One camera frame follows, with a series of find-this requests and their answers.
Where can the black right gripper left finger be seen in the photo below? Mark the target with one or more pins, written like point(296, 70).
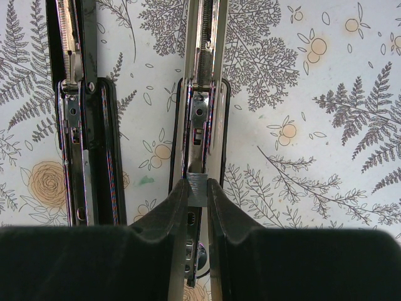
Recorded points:
point(143, 261)

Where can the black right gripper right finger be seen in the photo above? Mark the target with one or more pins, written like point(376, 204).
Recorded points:
point(251, 262)

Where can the silver staple strip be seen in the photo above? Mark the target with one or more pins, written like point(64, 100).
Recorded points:
point(198, 189)

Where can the floral patterned table mat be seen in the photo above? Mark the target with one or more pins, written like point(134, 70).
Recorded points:
point(314, 126)

